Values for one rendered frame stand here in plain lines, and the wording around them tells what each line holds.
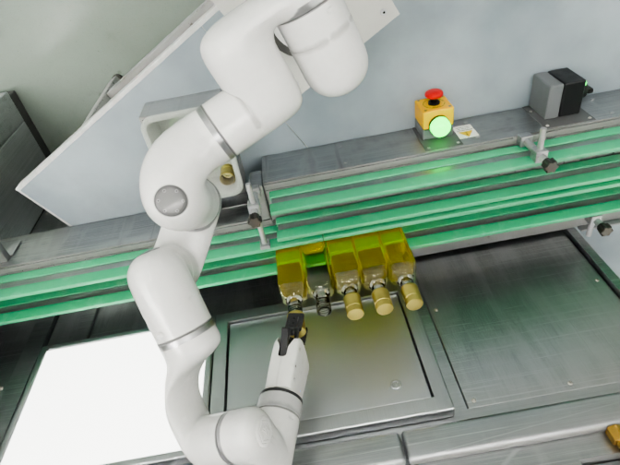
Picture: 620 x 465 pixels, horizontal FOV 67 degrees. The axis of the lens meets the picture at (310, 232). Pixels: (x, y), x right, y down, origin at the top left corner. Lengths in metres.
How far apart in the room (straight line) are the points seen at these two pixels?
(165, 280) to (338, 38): 0.39
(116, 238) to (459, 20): 0.92
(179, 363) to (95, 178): 0.67
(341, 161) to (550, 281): 0.57
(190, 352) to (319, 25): 0.46
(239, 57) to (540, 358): 0.82
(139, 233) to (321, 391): 0.57
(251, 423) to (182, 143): 0.39
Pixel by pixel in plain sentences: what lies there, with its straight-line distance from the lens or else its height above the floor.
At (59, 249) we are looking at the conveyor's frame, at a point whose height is 0.85.
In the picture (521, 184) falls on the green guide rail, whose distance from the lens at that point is 1.16.
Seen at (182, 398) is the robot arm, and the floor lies 1.35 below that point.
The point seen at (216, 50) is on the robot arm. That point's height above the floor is 1.16.
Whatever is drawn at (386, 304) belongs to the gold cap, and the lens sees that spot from 0.93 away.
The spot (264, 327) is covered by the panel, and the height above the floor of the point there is 1.04.
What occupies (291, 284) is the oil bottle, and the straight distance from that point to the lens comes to 0.98.
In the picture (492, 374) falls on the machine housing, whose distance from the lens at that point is 1.06.
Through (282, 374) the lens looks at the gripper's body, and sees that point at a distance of 0.82.
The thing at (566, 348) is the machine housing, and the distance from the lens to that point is 1.13.
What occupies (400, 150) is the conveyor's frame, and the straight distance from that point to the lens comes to 1.09.
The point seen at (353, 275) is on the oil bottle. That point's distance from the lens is 0.97.
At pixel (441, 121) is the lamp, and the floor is 0.85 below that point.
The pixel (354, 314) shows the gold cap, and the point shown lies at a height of 1.16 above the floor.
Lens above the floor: 1.76
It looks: 51 degrees down
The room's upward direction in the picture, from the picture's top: 171 degrees clockwise
